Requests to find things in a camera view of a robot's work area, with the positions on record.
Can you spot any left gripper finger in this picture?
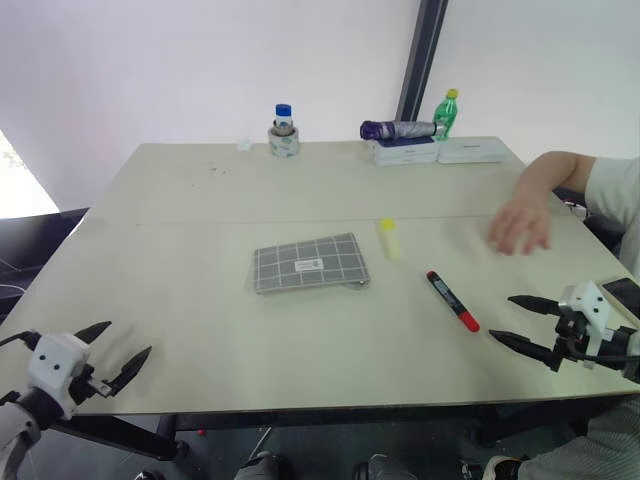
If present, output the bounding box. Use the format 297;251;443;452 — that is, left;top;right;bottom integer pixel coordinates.
101;345;153;398
74;321;113;345

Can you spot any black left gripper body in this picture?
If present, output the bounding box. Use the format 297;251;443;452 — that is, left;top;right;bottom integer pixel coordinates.
66;362;112;407

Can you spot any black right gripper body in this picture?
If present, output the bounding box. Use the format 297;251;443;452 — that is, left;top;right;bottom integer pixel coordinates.
552;304;594;362

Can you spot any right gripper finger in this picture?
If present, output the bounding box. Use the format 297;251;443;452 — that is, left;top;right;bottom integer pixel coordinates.
488;328;565;373
507;294;562;317

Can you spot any grey checked pouch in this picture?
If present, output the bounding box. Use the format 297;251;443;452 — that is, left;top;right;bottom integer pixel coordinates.
252;231;372;296

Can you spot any person's bare hand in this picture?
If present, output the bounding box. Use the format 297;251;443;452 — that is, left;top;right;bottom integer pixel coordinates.
486;199;554;258

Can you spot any black marker with red cap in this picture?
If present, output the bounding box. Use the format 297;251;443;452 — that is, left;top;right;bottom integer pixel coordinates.
425;269;482;334

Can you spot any black office chair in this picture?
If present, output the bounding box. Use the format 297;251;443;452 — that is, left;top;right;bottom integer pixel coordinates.
553;185;627;262

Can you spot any black side table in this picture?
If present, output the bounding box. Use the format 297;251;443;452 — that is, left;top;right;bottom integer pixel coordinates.
0;206;92;324

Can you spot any grey striped trouser leg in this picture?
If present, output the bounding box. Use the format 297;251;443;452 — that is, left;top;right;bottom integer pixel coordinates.
518;398;640;480

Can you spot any black and white shoe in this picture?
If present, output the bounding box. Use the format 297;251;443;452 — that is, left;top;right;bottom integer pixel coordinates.
480;453;532;480

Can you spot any yellow highlighter pen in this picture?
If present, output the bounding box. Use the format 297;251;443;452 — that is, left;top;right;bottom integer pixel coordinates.
378;217;405;261

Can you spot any dark rounded shoe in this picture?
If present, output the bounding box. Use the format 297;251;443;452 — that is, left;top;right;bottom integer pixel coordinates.
351;453;412;480
233;450;277;480

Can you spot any plain white flat box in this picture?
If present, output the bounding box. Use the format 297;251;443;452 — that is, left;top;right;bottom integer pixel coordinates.
436;136;506;165

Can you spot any white box with dark stripe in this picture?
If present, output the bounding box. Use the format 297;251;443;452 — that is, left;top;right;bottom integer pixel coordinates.
366;136;442;168

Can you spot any green bottle with yellow cap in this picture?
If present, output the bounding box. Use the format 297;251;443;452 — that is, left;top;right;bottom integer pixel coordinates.
431;88;460;141

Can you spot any purple folded umbrella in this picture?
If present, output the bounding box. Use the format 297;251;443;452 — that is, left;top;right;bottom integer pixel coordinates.
359;119;442;142

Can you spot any white printed tape roll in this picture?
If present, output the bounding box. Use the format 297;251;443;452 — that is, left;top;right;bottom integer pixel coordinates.
267;125;302;160

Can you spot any clear bottle with blue cap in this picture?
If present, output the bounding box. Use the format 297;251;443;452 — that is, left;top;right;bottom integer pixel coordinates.
272;102;294;137

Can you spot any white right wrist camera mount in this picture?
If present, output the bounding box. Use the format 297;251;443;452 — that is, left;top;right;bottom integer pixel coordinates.
558;280;614;359

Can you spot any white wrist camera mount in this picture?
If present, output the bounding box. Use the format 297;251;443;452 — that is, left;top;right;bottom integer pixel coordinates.
558;280;614;359
26;333;93;420

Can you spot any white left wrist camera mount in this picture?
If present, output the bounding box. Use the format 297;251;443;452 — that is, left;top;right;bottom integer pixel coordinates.
26;333;93;420

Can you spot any black table leg frame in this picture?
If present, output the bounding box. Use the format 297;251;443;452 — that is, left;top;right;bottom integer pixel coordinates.
48;413;192;463

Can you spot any dark window frame post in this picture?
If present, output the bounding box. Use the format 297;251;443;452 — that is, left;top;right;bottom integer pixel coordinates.
394;0;450;124

